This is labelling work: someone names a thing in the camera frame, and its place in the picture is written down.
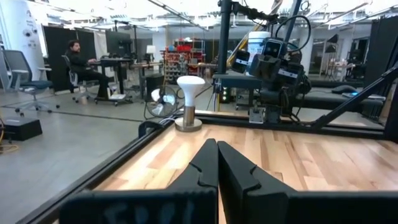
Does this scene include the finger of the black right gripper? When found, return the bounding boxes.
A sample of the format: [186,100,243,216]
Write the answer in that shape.
[231,49,271,80]
[269,57,305,87]

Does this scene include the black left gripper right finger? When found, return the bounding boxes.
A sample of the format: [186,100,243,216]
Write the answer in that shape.
[218,140,398,224]

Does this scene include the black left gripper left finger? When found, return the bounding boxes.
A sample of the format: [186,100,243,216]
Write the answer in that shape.
[58,138,219,224]

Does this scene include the white canister blue label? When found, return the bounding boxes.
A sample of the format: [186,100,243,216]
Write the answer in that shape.
[247,30,272,77]

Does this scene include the black vertical pole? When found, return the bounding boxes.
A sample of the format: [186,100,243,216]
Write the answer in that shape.
[216,0,233,75]

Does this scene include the computer tower with LEDs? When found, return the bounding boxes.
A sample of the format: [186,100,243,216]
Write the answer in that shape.
[217,83,233,105]

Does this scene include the black computer mouse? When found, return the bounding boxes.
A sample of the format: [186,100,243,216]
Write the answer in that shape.
[331,84,358,95]

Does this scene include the red storage shelf rack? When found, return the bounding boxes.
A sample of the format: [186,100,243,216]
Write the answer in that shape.
[161,39,206,83]

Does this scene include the white floor fan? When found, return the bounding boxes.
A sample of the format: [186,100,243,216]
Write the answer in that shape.
[143,88,180,121]

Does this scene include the white-shade desk lamp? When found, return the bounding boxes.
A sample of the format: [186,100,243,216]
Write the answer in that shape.
[146,45,157,63]

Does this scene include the black computer monitor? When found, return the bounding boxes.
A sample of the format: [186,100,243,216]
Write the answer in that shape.
[104,30,133,58]

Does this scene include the black office desk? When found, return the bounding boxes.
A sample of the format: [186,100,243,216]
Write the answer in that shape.
[90,57,134,106]

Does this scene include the person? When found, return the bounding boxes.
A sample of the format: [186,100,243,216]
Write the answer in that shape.
[63,39,110,99]

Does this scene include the black partition panels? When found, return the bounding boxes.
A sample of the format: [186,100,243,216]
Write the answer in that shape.
[42,26,97,93]

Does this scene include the black floor box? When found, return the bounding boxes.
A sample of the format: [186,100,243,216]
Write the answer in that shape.
[2,116,44,141]

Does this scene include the grey blue office chair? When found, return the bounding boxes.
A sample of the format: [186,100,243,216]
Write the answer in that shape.
[2,49,62,118]

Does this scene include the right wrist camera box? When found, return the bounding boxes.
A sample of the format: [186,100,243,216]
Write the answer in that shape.
[262,37,285,60]

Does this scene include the black metal table frame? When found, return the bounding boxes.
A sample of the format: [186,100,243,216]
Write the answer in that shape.
[15,63,398,224]

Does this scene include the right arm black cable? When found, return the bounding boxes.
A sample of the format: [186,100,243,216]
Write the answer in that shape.
[274,14,312,63]

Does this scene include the black frame clamp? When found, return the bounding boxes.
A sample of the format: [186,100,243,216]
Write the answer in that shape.
[137,120,165,139]

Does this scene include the white banner camera icons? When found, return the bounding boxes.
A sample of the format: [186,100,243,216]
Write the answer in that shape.
[9,0,48,74]

